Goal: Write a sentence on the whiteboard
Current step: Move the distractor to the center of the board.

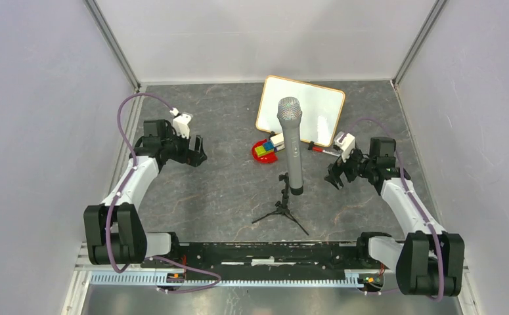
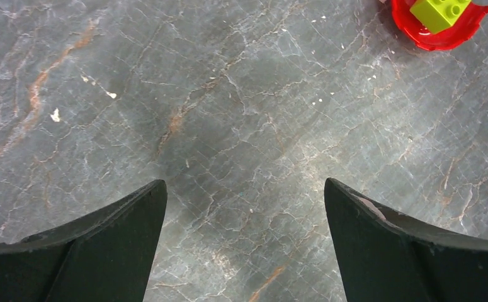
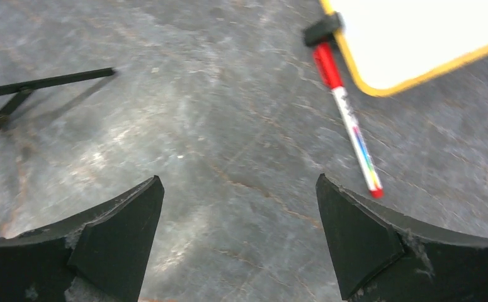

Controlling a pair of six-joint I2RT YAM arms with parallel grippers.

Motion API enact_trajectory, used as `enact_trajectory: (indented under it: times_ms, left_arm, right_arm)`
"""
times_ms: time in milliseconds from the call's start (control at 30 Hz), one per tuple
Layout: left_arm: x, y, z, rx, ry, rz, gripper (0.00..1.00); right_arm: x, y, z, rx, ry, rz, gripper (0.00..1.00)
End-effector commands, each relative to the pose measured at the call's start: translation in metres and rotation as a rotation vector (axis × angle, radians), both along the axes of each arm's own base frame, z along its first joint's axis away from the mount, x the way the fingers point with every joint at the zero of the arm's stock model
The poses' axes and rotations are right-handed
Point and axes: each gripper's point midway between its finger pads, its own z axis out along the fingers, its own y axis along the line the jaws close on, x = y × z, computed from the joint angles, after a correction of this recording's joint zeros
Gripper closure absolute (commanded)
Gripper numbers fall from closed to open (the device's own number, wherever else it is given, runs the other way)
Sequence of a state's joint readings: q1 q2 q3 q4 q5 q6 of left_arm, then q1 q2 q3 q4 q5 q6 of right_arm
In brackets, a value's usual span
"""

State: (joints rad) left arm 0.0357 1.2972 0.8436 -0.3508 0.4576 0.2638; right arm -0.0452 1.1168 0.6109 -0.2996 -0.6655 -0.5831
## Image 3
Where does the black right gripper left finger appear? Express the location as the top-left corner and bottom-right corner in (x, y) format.
(0, 176), (164, 301)

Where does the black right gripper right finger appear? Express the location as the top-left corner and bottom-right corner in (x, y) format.
(315, 174), (488, 302)

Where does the red capped whiteboard marker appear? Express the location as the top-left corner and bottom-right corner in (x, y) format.
(313, 42), (383, 198)

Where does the yellow framed whiteboard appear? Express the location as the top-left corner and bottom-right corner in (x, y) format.
(303, 1), (488, 97)

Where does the black tripod microphone stand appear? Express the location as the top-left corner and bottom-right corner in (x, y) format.
(0, 67), (116, 129)

